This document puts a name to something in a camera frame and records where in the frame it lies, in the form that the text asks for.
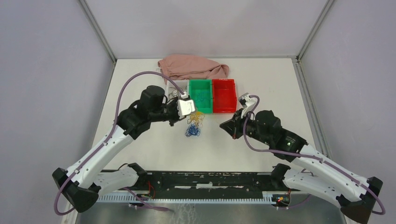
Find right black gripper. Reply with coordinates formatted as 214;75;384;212
219;107;272;145

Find brown cable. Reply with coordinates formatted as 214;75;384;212
167;86;186;103

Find yellow cable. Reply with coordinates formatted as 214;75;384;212
187;112;206;128

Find light blue cable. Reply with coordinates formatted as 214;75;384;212
196;90;210;104

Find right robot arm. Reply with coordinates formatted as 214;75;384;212
220;109;385;224

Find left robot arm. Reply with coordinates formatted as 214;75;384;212
52;85;196;213

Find clear plastic bin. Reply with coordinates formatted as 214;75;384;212
165;80;189;100

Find red plastic bin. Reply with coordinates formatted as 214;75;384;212
212;79;237;113

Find pink cloth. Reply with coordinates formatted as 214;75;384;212
157;54;230;80

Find green plastic bin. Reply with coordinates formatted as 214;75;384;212
189;79;213;114

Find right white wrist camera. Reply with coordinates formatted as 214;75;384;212
238;93;257;118

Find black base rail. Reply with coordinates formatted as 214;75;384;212
129;171;289;199

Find white slotted cable duct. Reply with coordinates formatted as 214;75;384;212
96;193;279;205

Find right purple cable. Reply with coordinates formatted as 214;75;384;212
242;94;386;216

